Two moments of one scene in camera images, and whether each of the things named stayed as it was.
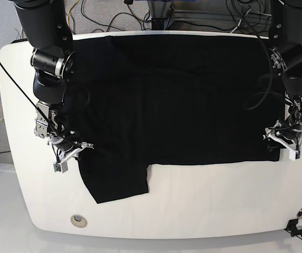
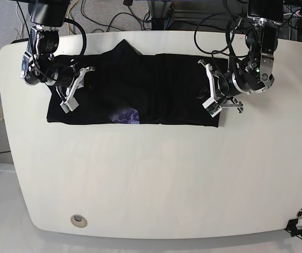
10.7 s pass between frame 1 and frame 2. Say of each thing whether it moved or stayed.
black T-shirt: moved
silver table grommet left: stayed
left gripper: moved
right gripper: moved
